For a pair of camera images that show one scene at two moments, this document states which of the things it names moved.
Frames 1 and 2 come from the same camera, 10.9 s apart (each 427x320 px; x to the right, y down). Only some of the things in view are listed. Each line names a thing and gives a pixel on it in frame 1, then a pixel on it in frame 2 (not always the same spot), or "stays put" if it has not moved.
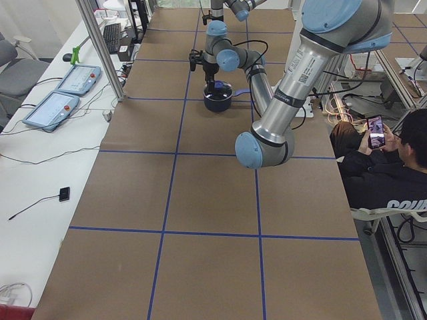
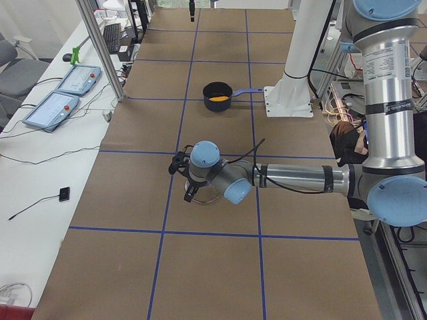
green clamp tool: x=75 y=55 stays put
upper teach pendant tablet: x=79 y=80 stays put
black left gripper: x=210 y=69 -> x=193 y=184
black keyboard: x=112 y=34 stays put
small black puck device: x=64 y=193 stays put
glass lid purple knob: x=222 y=91 -> x=207 y=193
